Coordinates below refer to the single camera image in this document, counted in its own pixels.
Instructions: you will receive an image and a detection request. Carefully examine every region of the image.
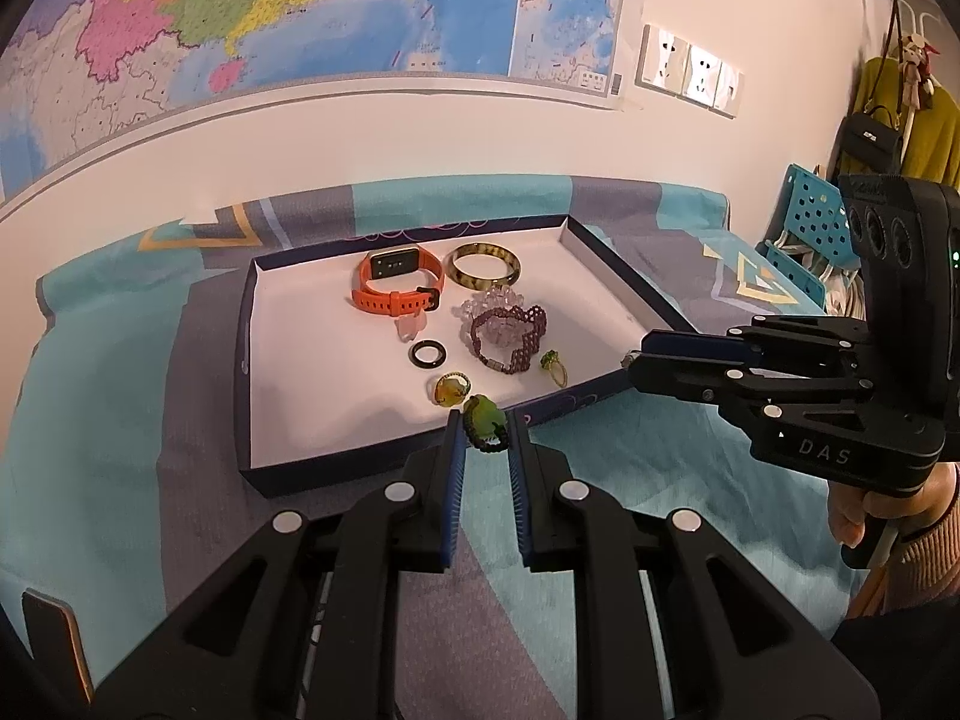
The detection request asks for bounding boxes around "black handbag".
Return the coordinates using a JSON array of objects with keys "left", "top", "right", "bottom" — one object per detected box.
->
[{"left": 836, "top": 109, "right": 905, "bottom": 177}]

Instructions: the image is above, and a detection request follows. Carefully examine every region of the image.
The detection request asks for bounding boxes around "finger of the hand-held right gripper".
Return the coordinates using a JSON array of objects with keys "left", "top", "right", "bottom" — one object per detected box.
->
[
  {"left": 641, "top": 317, "right": 872, "bottom": 364},
  {"left": 622, "top": 351, "right": 876, "bottom": 422}
]

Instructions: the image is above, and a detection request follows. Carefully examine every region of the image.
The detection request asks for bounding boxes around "colourful wall map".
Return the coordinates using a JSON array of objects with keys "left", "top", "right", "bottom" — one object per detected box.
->
[{"left": 0, "top": 0, "right": 631, "bottom": 200}]

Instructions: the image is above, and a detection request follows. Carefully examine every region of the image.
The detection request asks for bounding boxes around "person's right forearm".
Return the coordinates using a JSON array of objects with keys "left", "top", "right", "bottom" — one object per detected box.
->
[{"left": 870, "top": 499, "right": 960, "bottom": 616}]

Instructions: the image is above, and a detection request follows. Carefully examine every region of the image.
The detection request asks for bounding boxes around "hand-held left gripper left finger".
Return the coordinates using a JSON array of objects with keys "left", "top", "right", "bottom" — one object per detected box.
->
[{"left": 94, "top": 409, "right": 467, "bottom": 720}]

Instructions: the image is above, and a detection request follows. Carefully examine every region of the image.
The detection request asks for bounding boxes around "blue perforated plastic crate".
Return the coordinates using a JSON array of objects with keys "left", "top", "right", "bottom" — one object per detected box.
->
[{"left": 754, "top": 163, "right": 863, "bottom": 316}]

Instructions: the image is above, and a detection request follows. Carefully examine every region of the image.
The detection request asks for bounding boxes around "yellow coat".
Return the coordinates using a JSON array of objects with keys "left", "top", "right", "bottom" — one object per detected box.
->
[{"left": 855, "top": 56, "right": 960, "bottom": 188}]

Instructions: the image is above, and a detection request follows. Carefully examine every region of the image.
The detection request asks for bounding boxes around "person's dark clothing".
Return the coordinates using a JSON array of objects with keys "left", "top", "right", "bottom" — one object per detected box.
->
[{"left": 832, "top": 600, "right": 960, "bottom": 720}]

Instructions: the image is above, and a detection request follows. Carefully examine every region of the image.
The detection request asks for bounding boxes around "dark phone orange edge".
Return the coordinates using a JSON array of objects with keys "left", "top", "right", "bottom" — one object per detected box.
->
[{"left": 21, "top": 589, "right": 95, "bottom": 702}]

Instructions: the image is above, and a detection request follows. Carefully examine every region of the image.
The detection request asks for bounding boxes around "clear crystal bead bracelet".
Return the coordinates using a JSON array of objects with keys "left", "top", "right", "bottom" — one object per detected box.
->
[{"left": 459, "top": 285, "right": 526, "bottom": 338}]

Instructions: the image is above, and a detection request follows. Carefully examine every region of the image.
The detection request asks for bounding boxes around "patterned scarf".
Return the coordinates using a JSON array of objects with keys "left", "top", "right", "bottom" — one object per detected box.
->
[{"left": 902, "top": 36, "right": 940, "bottom": 112}]

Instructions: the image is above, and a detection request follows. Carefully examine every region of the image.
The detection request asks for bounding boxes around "purple bead bracelet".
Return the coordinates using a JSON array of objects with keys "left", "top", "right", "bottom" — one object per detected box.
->
[{"left": 469, "top": 305, "right": 548, "bottom": 376}]

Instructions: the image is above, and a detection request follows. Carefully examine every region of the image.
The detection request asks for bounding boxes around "dark blue box white inside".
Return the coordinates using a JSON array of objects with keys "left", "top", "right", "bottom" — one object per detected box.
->
[{"left": 234, "top": 214, "right": 702, "bottom": 497}]

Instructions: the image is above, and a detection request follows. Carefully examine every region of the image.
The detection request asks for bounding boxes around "tortoiseshell bangle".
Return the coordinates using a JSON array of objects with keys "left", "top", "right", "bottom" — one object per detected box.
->
[{"left": 446, "top": 241, "right": 522, "bottom": 290}]

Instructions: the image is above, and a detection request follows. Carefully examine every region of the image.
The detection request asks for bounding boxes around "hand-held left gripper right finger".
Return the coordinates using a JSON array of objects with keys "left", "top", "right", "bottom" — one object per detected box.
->
[{"left": 504, "top": 409, "right": 882, "bottom": 720}]

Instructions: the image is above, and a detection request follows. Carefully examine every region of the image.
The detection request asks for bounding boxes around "orange smartwatch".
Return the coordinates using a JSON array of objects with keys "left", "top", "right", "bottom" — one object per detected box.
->
[{"left": 351, "top": 247, "right": 447, "bottom": 314}]

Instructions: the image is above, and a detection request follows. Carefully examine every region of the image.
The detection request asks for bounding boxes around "amber stone ring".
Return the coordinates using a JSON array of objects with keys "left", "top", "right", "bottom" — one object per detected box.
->
[{"left": 429, "top": 373, "right": 472, "bottom": 407}]

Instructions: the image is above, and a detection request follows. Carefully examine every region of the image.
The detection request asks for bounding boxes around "white coat rack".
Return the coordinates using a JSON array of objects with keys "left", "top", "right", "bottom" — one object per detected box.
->
[{"left": 892, "top": 0, "right": 947, "bottom": 166}]

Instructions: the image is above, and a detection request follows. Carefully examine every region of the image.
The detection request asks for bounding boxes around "white wall socket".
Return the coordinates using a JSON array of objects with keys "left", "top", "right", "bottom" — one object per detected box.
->
[
  {"left": 637, "top": 24, "right": 689, "bottom": 91},
  {"left": 682, "top": 41, "right": 725, "bottom": 102},
  {"left": 716, "top": 60, "right": 745, "bottom": 117}
]

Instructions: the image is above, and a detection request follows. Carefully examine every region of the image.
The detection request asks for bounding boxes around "person's right hand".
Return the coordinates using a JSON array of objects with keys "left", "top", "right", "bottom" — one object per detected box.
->
[{"left": 827, "top": 465, "right": 960, "bottom": 550}]

